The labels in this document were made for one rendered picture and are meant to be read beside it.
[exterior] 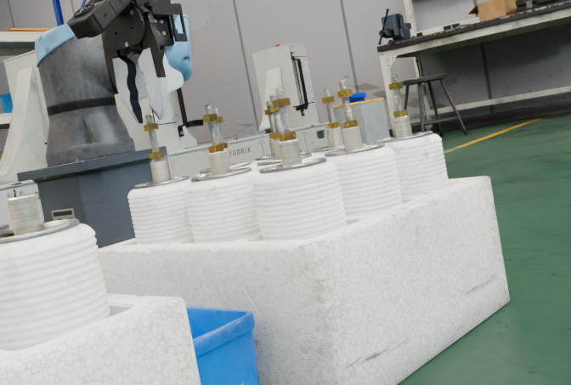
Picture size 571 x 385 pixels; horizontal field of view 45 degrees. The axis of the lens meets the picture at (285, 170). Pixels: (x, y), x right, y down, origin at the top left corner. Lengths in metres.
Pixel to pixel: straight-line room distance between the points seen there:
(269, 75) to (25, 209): 4.01
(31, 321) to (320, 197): 0.33
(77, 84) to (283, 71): 3.35
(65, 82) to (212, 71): 6.21
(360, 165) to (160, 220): 0.27
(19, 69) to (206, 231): 2.49
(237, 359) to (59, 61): 0.68
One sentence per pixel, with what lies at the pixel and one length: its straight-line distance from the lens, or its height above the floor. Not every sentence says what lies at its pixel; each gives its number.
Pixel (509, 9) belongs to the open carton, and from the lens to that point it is 5.42.
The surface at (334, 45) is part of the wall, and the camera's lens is 6.54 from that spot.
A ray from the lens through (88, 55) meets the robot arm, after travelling 1.21.
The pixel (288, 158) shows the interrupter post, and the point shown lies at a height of 0.26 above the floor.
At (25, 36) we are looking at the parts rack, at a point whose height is 1.41.
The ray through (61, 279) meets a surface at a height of 0.22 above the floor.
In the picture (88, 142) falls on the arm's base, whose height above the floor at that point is 0.33.
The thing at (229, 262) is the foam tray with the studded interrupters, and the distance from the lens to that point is 0.76.
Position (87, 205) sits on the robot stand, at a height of 0.23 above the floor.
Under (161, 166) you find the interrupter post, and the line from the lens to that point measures 0.93.
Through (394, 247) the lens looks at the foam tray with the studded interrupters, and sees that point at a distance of 0.78.
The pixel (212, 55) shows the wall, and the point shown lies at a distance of 7.39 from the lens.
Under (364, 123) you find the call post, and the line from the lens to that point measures 1.16.
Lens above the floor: 0.30
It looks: 4 degrees down
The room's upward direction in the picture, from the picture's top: 10 degrees counter-clockwise
